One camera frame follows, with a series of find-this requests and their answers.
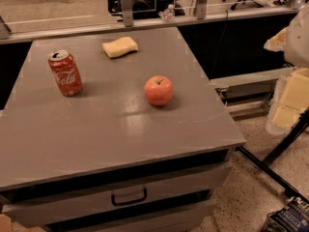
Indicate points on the yellow sponge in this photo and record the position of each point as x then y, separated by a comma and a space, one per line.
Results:
120, 47

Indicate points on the grey drawer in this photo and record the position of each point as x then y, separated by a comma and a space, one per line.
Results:
168, 215
91, 201

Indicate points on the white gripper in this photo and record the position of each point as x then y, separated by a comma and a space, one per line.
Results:
298, 40

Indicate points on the black drawer handle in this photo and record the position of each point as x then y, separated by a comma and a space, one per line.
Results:
128, 196

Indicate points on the black tripod stand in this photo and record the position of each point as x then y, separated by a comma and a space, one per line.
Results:
298, 129

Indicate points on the upper grey drawer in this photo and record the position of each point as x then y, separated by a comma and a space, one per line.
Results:
91, 201

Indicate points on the red apple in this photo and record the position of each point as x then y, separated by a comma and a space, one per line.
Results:
158, 90

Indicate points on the blue vinegar chips bag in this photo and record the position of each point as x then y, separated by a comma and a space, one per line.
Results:
294, 217

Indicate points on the grey low shelf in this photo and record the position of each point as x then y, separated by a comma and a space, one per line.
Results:
243, 85

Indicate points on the metal railing frame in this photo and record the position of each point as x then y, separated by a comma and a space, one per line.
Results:
25, 21

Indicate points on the clear plastic water bottle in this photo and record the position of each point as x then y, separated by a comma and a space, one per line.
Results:
168, 14

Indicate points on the lower grey drawer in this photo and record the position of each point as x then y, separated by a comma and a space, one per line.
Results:
168, 215

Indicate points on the red Coca-Cola can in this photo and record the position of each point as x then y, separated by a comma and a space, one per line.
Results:
65, 72

